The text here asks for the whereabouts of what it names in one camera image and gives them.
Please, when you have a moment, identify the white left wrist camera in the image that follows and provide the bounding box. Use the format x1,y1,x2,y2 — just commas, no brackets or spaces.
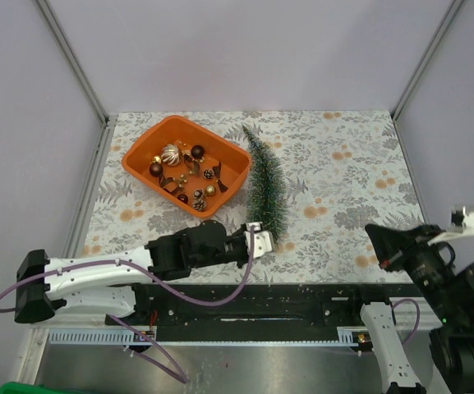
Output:
244,222,274,259

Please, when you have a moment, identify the small green christmas tree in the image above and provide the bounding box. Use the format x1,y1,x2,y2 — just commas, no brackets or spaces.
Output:
242,126,288,243

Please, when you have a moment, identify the dark brown ball ornament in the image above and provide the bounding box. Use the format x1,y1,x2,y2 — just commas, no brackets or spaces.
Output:
191,144,205,160

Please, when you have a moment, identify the white slotted cable duct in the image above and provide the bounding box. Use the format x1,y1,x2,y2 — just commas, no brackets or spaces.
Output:
48,328,357,347

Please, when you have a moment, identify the frosted pine cone ornament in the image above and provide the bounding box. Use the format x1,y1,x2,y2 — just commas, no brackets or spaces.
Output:
192,199,207,212

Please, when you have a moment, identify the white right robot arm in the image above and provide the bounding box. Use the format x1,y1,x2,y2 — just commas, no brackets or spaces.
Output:
365,224,474,393

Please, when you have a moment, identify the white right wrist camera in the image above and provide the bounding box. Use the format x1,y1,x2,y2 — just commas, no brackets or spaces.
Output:
427,204,474,245

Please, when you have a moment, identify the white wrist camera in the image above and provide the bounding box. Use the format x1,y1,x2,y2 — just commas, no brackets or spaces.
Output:
244,222,274,259
427,204,474,245

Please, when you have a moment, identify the small pine cone ornament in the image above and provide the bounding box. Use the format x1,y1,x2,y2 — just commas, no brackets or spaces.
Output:
203,169,214,180

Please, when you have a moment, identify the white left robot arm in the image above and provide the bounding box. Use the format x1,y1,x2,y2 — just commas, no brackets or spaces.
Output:
14,220,272,323

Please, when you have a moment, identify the dark red small ball ornament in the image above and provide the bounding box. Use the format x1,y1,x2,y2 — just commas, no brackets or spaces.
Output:
177,194,189,204

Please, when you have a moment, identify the silver gold striped ball ornament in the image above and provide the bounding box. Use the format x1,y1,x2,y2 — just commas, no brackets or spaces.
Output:
160,144,182,167

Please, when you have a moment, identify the floral patterned table mat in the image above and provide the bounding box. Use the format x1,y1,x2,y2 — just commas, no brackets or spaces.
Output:
80,110,423,284

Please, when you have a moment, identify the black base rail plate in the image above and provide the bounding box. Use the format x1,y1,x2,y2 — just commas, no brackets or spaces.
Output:
55,282,426,329

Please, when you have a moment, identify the green plastic object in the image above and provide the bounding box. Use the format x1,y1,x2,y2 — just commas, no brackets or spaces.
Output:
0,382,62,394

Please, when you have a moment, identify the brown ribbon bow ornament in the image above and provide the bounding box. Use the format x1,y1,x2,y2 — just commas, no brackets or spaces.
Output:
212,162,228,193

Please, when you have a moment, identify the orange plastic bin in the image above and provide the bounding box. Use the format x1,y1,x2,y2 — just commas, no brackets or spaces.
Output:
122,115,251,218

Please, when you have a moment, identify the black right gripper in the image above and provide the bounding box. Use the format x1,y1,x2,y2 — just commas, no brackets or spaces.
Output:
366,220,467,323

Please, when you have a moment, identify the brown pine cone ornament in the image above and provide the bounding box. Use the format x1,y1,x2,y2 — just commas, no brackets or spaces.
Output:
193,189,205,199

